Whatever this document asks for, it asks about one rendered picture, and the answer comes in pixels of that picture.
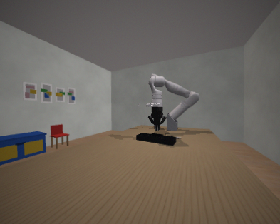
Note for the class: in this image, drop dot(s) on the black three-compartment bin rack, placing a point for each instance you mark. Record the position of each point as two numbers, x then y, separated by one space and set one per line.
156 138

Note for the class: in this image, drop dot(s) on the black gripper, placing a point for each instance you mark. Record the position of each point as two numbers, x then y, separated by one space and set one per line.
157 115

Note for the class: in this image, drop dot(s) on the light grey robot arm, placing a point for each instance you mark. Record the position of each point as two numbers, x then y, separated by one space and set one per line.
159 81

